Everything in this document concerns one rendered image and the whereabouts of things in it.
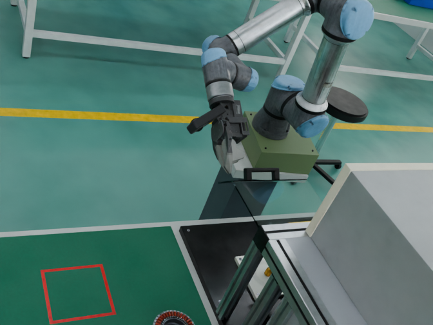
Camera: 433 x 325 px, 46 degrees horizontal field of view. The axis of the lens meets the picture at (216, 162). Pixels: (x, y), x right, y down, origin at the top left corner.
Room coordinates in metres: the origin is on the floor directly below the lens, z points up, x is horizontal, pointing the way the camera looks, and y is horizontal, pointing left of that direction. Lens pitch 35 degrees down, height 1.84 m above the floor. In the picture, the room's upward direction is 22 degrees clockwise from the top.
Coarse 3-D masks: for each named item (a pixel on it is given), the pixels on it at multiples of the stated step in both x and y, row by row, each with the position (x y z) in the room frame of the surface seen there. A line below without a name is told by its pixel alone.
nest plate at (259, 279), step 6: (240, 258) 1.11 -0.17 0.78; (264, 264) 1.13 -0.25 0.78; (258, 270) 1.09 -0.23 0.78; (264, 270) 1.10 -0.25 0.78; (258, 276) 1.07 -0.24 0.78; (264, 276) 1.08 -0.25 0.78; (252, 282) 1.04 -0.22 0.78; (258, 282) 1.05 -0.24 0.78; (264, 282) 1.06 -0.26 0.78; (252, 288) 1.02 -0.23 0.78; (258, 288) 1.03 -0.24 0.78; (252, 294) 1.01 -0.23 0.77; (258, 294) 1.01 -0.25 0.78; (282, 294) 1.04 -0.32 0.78
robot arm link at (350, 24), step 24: (336, 0) 1.59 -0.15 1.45; (360, 0) 1.57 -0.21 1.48; (336, 24) 1.56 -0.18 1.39; (360, 24) 1.57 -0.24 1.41; (336, 48) 1.59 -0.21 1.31; (312, 72) 1.63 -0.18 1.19; (336, 72) 1.63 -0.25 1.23; (312, 96) 1.62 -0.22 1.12; (288, 120) 1.66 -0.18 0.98; (312, 120) 1.60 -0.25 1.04
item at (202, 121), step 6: (216, 108) 1.22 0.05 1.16; (222, 108) 1.24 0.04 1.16; (204, 114) 1.19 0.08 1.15; (210, 114) 1.20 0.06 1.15; (216, 114) 1.21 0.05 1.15; (192, 120) 1.17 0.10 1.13; (198, 120) 1.16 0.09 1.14; (204, 120) 1.17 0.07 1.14; (210, 120) 1.19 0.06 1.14; (192, 126) 1.15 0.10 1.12; (198, 126) 1.15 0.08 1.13; (192, 132) 1.16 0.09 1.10
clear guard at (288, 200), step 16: (240, 192) 1.04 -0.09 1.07; (256, 192) 1.06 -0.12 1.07; (272, 192) 1.09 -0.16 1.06; (288, 192) 1.12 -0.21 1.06; (304, 192) 1.14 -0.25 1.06; (256, 208) 1.00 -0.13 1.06; (272, 208) 1.02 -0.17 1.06; (288, 208) 1.05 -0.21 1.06; (304, 208) 1.08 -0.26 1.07; (256, 224) 0.95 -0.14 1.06
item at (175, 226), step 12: (72, 228) 1.00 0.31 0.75; (84, 228) 1.02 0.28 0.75; (96, 228) 1.04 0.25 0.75; (108, 228) 1.05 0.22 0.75; (120, 228) 1.07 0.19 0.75; (180, 240) 1.12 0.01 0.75; (192, 264) 1.05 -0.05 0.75; (192, 276) 1.01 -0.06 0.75; (204, 300) 0.94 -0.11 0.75; (216, 324) 0.88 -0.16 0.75
